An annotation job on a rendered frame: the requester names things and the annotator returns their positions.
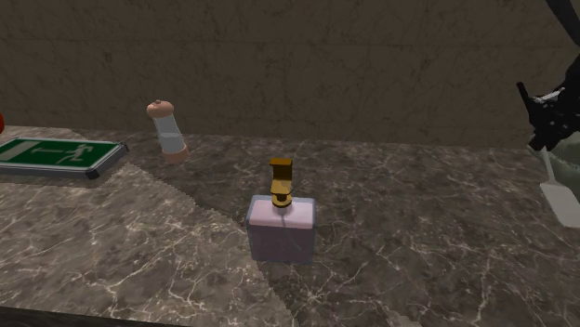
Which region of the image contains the white spatula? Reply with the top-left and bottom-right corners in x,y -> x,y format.
537,145 -> 580,229

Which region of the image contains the pale green glass container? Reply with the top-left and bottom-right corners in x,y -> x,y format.
527,131 -> 580,202

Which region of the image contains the clear grinder with pink caps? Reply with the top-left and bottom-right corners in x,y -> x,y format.
145,99 -> 191,165

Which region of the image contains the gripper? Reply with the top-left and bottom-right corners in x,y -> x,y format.
516,58 -> 580,153

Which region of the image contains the purple soap dispenser, gold pump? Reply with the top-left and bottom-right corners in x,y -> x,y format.
244,157 -> 317,266

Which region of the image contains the green exit sign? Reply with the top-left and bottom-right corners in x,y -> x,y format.
0,137 -> 130,180

